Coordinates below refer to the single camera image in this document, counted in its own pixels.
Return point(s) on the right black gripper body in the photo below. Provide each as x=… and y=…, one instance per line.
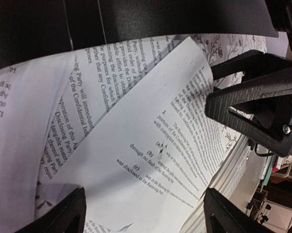
x=281, y=16

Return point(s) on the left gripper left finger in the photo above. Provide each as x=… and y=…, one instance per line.
x=68, y=216

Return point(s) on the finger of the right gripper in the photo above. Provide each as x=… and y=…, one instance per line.
x=260, y=109
x=253, y=62

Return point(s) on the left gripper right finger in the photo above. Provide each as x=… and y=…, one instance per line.
x=222, y=216

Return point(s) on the printed paper sheet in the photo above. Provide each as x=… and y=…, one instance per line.
x=49, y=105
x=147, y=163

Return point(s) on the black clip folder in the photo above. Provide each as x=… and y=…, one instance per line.
x=31, y=29

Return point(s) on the floral tablecloth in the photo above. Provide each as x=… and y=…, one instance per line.
x=218, y=48

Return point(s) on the front aluminium rail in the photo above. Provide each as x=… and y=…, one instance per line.
x=239, y=175

